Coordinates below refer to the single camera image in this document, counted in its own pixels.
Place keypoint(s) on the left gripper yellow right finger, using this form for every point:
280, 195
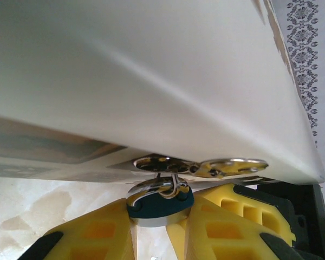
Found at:
227, 246

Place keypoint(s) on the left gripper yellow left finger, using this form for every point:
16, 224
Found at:
97, 243

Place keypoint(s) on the yellow black finger of the right gripper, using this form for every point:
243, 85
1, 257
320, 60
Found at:
254, 211

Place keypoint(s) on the small blue padlock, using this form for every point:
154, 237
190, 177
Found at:
157, 210

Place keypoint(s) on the white tin box with pictures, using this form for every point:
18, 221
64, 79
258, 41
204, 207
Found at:
124, 67

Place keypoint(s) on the chrome box hasp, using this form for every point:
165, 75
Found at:
227, 165

